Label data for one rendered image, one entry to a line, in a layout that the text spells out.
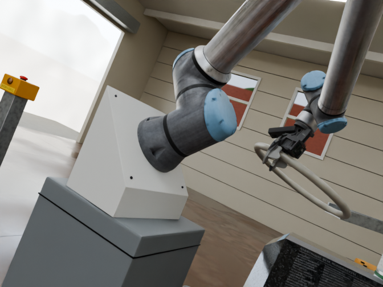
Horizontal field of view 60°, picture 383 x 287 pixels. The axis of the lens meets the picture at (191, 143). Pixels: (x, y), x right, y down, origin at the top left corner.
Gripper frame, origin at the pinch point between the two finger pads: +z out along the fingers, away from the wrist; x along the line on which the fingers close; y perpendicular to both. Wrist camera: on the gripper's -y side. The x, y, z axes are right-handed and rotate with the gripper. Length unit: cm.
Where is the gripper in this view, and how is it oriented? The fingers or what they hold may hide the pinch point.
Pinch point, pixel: (267, 164)
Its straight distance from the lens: 134.0
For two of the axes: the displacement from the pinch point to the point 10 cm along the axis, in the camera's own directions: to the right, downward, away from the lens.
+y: 4.9, 3.7, -7.8
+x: 5.8, 5.3, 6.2
